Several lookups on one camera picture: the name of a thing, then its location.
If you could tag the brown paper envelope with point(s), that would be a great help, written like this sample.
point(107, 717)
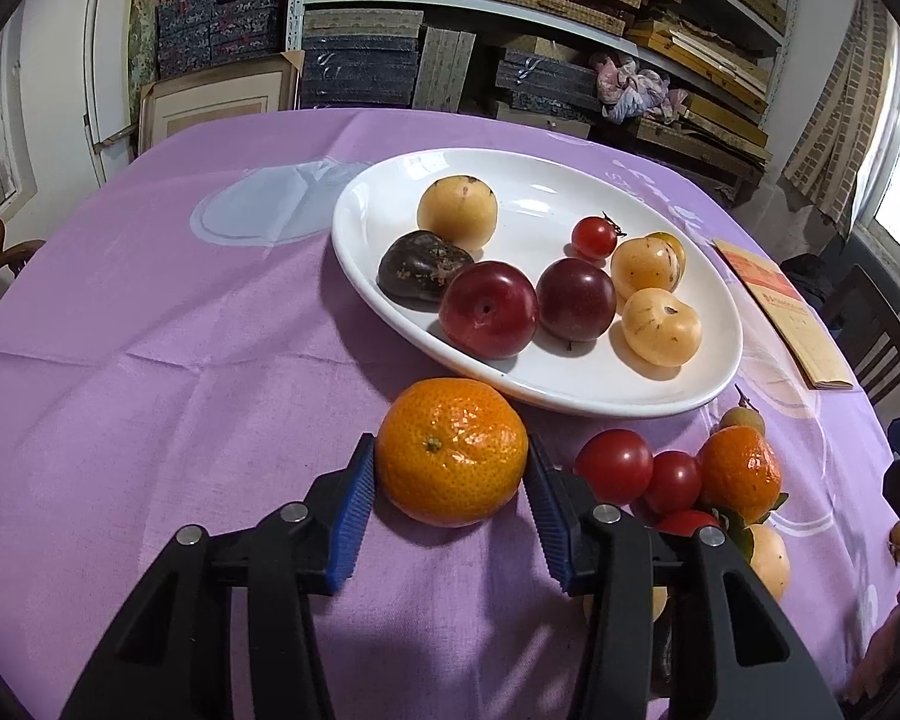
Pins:
point(795, 321)

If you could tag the white oval plate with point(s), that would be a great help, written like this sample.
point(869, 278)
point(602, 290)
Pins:
point(539, 203)

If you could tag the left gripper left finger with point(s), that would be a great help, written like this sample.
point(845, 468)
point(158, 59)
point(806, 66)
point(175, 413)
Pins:
point(166, 653)

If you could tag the large yellow loquat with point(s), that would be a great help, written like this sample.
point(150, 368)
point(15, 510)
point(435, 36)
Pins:
point(661, 329)

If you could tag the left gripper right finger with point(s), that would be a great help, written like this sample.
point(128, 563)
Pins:
point(733, 652)

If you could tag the small yellow loquat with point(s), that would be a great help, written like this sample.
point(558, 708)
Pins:
point(769, 559)

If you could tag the dark wooden chair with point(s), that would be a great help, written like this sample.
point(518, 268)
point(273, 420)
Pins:
point(867, 330)

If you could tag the person's right hand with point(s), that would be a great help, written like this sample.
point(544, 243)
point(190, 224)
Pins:
point(879, 656)

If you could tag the dark red plum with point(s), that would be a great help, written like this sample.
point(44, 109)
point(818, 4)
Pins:
point(577, 301)
point(490, 310)

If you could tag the pale yellow loquat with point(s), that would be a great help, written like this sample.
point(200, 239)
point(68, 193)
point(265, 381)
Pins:
point(640, 264)

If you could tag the checkered curtain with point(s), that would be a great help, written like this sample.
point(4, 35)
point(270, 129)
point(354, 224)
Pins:
point(824, 166)

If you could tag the pink crumpled cloth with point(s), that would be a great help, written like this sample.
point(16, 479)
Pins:
point(627, 91)

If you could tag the dark wrinkled passion fruit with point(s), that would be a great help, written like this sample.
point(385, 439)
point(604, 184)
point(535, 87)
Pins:
point(419, 266)

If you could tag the metal storage shelf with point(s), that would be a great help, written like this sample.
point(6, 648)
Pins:
point(555, 22)

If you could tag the small red cherry tomato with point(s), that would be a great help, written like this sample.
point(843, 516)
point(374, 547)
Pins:
point(596, 237)

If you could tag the small yellow tomato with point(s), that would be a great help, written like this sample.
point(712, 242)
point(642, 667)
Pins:
point(677, 250)

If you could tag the orange mandarin with leaf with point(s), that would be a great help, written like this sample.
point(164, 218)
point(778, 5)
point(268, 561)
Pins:
point(740, 472)

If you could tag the yellow loquat fruit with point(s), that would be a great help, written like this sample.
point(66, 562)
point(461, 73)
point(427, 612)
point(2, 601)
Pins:
point(461, 210)

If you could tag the framed picture in cardboard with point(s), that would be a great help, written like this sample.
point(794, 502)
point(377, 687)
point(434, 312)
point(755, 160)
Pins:
point(247, 87)

